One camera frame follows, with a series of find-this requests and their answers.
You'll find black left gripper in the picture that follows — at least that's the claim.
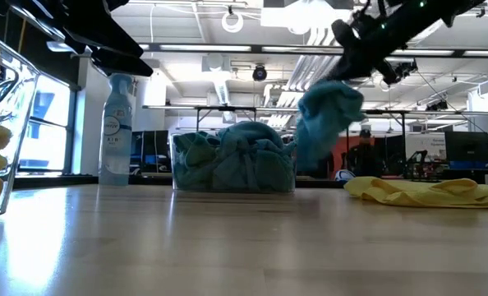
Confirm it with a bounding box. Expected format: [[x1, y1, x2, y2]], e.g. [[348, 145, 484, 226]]
[[5, 0, 154, 78]]

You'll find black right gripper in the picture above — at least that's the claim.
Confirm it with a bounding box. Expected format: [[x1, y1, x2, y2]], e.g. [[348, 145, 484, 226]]
[[328, 24, 409, 86]]

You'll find black ceiling spotlight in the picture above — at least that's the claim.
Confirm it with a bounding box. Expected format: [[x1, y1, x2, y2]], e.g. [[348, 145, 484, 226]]
[[426, 99, 449, 112], [385, 59, 418, 86]]

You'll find orange partition panel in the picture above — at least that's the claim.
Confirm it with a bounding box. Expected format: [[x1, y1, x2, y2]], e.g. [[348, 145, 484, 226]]
[[329, 135, 389, 178]]

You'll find long overhead light bar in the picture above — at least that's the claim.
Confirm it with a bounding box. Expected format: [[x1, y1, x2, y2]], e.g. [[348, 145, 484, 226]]
[[139, 42, 488, 58]]

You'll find pale blue air freshener bottle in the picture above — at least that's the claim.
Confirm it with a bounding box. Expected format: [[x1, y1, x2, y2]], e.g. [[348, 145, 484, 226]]
[[99, 72, 134, 187]]

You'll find clear plastic basket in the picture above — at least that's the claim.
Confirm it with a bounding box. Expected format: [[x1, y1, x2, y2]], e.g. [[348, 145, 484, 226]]
[[170, 131, 297, 194], [0, 28, 42, 223]]

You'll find black and white ball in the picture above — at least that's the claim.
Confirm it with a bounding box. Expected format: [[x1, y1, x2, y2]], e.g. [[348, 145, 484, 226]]
[[334, 169, 356, 183]]

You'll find black framed background table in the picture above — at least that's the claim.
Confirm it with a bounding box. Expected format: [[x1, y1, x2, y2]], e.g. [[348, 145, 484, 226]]
[[143, 104, 488, 182]]

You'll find black dome ceiling camera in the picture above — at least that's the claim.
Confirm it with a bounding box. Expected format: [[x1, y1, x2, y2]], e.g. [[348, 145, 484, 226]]
[[251, 64, 269, 82]]

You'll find white hanging ring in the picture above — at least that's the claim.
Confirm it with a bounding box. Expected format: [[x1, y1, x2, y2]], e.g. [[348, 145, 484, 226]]
[[221, 11, 245, 34]]

